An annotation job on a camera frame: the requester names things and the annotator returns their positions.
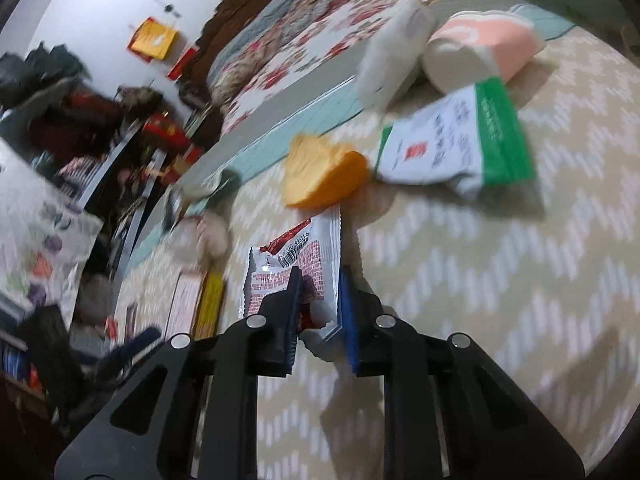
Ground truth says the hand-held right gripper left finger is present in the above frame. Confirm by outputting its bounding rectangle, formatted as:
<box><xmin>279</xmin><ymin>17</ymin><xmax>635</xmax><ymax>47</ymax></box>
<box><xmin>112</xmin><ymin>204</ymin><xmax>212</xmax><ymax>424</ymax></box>
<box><xmin>54</xmin><ymin>266</ymin><xmax>303</xmax><ymax>480</ymax></box>

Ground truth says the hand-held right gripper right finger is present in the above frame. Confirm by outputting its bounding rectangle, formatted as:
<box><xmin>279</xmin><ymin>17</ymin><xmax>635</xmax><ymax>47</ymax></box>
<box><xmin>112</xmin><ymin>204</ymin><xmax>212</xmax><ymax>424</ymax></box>
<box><xmin>338</xmin><ymin>266</ymin><xmax>586</xmax><ymax>480</ymax></box>

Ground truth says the red and white snack wrapper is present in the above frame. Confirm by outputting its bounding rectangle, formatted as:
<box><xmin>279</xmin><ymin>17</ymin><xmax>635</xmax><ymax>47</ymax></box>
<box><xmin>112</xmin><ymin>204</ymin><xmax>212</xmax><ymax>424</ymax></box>
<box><xmin>243</xmin><ymin>205</ymin><xmax>346</xmax><ymax>361</ymax></box>

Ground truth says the yellow cardboard box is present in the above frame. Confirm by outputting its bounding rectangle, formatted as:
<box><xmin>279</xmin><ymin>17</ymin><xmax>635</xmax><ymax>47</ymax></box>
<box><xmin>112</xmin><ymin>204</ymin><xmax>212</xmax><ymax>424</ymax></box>
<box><xmin>165</xmin><ymin>270</ymin><xmax>226</xmax><ymax>341</ymax></box>

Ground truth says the orange snack packet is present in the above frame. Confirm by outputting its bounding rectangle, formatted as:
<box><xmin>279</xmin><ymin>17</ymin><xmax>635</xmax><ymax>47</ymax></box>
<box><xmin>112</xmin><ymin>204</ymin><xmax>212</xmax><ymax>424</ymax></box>
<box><xmin>282</xmin><ymin>132</ymin><xmax>373</xmax><ymax>209</ymax></box>

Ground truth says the white and green packet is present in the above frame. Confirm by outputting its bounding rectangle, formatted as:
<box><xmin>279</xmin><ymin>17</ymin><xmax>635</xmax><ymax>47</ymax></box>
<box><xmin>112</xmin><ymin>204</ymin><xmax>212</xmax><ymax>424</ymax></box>
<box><xmin>375</xmin><ymin>77</ymin><xmax>546</xmax><ymax>211</ymax></box>

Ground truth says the crumpled clear plastic bag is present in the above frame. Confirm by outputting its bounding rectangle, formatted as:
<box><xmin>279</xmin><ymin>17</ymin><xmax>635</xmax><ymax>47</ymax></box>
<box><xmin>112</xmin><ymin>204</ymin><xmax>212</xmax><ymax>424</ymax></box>
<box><xmin>167</xmin><ymin>210</ymin><xmax>233</xmax><ymax>266</ymax></box>

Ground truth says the beige zigzag mat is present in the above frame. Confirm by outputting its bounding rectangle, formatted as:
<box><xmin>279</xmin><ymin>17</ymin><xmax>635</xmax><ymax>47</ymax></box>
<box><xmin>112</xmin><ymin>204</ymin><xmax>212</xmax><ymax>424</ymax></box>
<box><xmin>115</xmin><ymin>25</ymin><xmax>640</xmax><ymax>480</ymax></box>

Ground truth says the red box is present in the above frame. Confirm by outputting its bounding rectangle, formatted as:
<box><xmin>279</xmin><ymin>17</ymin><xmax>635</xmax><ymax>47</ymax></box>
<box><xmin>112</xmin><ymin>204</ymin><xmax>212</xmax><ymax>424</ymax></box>
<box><xmin>142</xmin><ymin>112</ymin><xmax>203</xmax><ymax>161</ymax></box>

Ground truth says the floral quilt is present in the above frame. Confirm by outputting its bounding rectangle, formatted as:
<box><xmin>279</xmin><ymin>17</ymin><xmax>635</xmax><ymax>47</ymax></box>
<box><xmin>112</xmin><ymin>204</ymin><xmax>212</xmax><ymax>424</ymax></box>
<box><xmin>207</xmin><ymin>0</ymin><xmax>511</xmax><ymax>133</ymax></box>

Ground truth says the white floral cloth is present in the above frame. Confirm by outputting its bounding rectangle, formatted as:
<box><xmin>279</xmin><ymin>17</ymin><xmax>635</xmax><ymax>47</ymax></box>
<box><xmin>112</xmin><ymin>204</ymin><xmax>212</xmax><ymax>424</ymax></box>
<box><xmin>0</xmin><ymin>140</ymin><xmax>103</xmax><ymax>311</ymax></box>

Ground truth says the white plastic bottle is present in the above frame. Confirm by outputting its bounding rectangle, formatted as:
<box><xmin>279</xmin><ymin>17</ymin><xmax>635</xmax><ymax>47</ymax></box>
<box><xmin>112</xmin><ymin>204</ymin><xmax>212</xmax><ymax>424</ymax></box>
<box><xmin>356</xmin><ymin>0</ymin><xmax>437</xmax><ymax>111</ymax></box>

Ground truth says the dark wooden headboard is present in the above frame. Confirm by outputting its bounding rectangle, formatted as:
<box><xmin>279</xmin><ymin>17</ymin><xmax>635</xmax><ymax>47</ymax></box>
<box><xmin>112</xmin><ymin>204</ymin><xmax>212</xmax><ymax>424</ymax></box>
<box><xmin>177</xmin><ymin>0</ymin><xmax>326</xmax><ymax>111</ymax></box>

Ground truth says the pink and white tissue pack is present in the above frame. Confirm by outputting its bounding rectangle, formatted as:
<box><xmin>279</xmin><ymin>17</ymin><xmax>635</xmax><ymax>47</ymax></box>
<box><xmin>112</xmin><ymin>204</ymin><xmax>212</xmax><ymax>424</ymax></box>
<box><xmin>421</xmin><ymin>10</ymin><xmax>547</xmax><ymax>95</ymax></box>

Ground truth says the pile of dark clothes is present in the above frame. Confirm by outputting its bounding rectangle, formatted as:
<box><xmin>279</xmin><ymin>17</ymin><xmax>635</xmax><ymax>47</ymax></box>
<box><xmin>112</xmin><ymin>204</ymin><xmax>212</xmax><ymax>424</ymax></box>
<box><xmin>0</xmin><ymin>45</ymin><xmax>121</xmax><ymax>161</ymax></box>

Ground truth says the red wall decoration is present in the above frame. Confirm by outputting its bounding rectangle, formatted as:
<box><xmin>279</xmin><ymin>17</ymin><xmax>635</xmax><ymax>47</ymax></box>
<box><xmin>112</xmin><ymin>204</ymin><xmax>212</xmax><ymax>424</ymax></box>
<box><xmin>167</xmin><ymin>45</ymin><xmax>201</xmax><ymax>81</ymax></box>

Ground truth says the yellow box on wall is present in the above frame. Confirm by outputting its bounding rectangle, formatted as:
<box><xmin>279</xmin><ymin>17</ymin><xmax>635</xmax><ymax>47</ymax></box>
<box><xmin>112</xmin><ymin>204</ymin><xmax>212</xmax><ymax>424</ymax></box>
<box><xmin>127</xmin><ymin>16</ymin><xmax>179</xmax><ymax>63</ymax></box>

